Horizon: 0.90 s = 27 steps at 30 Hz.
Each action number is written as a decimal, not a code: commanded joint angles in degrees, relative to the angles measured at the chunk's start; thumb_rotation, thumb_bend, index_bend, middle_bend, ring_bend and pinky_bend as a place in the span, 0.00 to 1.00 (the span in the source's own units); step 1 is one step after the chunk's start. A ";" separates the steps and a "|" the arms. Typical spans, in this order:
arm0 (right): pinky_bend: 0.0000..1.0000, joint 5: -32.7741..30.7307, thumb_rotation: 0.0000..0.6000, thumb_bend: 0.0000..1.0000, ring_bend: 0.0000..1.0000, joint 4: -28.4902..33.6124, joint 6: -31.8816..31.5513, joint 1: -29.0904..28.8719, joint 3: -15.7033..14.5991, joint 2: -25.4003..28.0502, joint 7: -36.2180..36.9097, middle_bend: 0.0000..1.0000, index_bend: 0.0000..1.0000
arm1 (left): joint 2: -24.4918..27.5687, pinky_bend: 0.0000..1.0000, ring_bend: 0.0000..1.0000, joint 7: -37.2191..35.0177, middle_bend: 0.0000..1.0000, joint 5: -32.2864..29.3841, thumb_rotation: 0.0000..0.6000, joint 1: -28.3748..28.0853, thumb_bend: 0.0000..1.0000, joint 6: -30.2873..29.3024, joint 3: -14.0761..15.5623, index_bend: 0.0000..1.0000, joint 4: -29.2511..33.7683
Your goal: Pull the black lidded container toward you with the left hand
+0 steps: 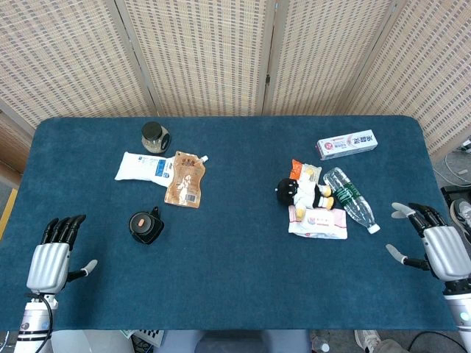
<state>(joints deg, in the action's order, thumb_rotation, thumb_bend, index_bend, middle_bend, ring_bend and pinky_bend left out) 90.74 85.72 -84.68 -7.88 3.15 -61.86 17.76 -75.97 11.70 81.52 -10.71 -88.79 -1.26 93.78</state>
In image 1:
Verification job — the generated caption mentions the white plastic pouch blue print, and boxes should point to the white plastic pouch blue print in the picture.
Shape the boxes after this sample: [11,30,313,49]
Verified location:
[114,151,177,188]

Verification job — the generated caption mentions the black floor cable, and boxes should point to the black floor cable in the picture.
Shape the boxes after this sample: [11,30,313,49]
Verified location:
[408,330,468,353]

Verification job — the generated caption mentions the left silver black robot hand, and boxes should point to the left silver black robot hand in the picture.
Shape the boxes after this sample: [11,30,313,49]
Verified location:
[26,214,99,294]

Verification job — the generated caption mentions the blue felt table cover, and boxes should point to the blue felt table cover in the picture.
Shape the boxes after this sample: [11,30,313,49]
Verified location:
[0,115,467,332]

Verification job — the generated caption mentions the woven bamboo folding screen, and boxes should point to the woven bamboo folding screen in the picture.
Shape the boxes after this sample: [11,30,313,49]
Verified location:
[0,0,471,174]

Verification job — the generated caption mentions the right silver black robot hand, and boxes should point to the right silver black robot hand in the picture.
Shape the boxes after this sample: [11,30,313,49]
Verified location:
[385,201,471,284]

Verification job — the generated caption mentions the white floor cables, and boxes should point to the white floor cables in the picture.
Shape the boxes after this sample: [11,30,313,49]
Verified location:
[433,150,471,185]

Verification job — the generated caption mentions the plush doll with black head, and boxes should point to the plush doll with black head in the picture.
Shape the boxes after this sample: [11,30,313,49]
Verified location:
[275,177,336,221]

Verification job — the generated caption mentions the orange snack packet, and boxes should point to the orange snack packet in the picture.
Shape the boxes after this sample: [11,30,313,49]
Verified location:
[288,159,323,185]

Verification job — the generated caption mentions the clear bottle green label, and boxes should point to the clear bottle green label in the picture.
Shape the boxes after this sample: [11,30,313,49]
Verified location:
[322,167,381,235]

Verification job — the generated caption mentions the black box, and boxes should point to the black box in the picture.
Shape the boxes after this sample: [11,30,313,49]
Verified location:
[440,185,471,207]

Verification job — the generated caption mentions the clear bottle white cap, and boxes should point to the clear bottle white cap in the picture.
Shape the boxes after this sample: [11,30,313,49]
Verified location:
[311,330,332,353]

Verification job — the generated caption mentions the black round lidded container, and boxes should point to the black round lidded container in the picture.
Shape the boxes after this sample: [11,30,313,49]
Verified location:
[128,206,166,246]

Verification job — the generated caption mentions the black white checkerboard sheet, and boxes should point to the black white checkerboard sheet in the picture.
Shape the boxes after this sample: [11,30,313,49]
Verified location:
[132,329,166,349]

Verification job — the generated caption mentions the grey sneaker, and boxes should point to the grey sneaker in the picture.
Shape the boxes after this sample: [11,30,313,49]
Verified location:
[449,199,471,236]

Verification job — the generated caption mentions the brown spout pouch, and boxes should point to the brown spout pouch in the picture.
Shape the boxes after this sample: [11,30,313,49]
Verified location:
[163,150,210,210]

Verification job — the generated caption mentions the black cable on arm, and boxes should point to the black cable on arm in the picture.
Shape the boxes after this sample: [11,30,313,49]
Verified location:
[0,293,54,353]

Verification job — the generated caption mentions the white sneaker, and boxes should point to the white sneaker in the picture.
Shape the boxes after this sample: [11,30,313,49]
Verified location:
[354,329,382,352]

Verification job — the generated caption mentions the pink white wet wipes pack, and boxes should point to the pink white wet wipes pack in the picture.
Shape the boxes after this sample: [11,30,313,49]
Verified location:
[288,204,349,240]

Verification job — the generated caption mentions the glass jar with black lid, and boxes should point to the glass jar with black lid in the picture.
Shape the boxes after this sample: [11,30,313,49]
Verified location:
[141,121,172,154]

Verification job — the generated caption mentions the white red toothpaste box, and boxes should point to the white red toothpaste box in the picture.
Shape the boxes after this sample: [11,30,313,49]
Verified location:
[316,129,379,161]

